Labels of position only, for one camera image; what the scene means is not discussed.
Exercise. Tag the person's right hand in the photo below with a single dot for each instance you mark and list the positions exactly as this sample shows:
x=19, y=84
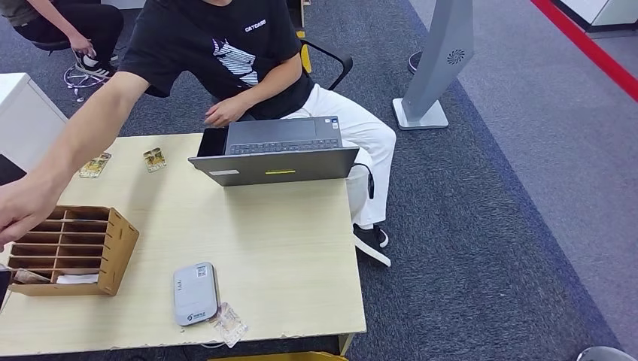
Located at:
x=25, y=209

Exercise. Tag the person's left hand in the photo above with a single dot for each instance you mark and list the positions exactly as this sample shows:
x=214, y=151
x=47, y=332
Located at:
x=224, y=112

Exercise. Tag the yellow printed card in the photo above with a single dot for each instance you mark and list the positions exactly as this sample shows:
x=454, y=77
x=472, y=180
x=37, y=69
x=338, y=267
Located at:
x=154, y=160
x=94, y=166

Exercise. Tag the wooden slotted card organiser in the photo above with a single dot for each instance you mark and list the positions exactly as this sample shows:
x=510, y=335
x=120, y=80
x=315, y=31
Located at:
x=119, y=249

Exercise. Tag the grey card reader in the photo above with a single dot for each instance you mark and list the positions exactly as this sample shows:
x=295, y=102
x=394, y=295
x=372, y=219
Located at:
x=194, y=294

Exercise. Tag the person's left forearm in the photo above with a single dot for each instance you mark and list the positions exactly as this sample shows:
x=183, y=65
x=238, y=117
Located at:
x=274, y=79

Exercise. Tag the person's right forearm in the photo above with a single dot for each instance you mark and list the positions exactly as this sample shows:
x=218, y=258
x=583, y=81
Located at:
x=75, y=144

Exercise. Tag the person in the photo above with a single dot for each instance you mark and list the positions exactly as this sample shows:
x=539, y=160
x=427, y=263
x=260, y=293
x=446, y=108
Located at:
x=75, y=22
x=199, y=50

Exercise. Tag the white card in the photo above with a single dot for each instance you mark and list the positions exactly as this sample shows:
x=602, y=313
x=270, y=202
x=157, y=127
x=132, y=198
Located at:
x=77, y=279

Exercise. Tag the clear plastic card sleeve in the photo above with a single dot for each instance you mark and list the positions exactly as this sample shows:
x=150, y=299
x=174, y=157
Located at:
x=232, y=326

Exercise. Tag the black smartphone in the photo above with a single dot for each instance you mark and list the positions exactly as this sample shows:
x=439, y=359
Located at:
x=212, y=142

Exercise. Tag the black object under cabinet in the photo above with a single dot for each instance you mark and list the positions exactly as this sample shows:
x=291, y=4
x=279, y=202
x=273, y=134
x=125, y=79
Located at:
x=10, y=172

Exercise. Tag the grey laptop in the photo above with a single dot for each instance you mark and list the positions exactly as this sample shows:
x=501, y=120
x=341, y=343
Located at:
x=279, y=169

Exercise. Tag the white furniture panel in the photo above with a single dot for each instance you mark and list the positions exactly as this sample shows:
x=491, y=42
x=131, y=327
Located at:
x=122, y=3

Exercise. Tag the black round purple-rimmed object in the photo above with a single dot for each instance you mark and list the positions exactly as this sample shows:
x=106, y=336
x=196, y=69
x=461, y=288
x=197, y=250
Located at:
x=413, y=62

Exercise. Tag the grey kiosk stand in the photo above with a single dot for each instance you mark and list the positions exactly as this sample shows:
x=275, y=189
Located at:
x=437, y=60

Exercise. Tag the yellow object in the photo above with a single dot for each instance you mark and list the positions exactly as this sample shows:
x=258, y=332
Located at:
x=279, y=357

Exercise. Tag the grey rounded object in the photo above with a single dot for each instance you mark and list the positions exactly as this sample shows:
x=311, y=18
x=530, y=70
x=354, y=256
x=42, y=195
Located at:
x=603, y=356

